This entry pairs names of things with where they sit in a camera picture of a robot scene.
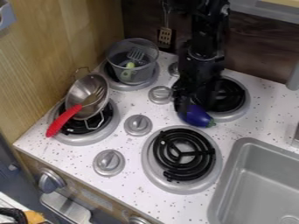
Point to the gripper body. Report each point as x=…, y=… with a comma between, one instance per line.
x=200, y=71

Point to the clear grey plastic cup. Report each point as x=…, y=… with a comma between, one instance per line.
x=132, y=74

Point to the purple toy eggplant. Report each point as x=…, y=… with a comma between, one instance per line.
x=197, y=116

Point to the toy stove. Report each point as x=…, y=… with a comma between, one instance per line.
x=183, y=159

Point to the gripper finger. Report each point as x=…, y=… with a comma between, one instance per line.
x=182, y=102
x=205, y=100

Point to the hanging silver spatula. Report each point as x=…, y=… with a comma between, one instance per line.
x=165, y=36

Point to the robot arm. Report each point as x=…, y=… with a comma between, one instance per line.
x=208, y=26

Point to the toy sink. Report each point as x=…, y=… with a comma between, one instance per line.
x=261, y=186

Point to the silver pot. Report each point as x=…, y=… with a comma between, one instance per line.
x=80, y=93

